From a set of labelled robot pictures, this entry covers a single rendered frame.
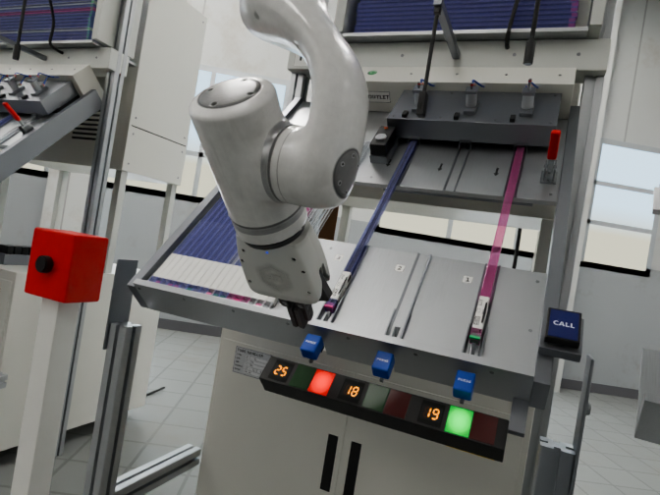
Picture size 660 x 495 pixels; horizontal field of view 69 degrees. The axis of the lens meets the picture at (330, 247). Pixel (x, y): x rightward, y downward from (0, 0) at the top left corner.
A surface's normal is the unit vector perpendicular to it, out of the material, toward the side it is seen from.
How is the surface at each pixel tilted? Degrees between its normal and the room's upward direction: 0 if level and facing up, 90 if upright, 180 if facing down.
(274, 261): 134
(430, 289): 46
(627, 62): 90
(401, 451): 90
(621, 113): 90
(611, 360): 90
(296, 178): 115
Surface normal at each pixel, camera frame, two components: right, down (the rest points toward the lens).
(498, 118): -0.17, -0.73
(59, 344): 0.91, 0.15
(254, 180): -0.44, 0.63
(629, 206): 0.06, 0.01
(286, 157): -0.47, -0.07
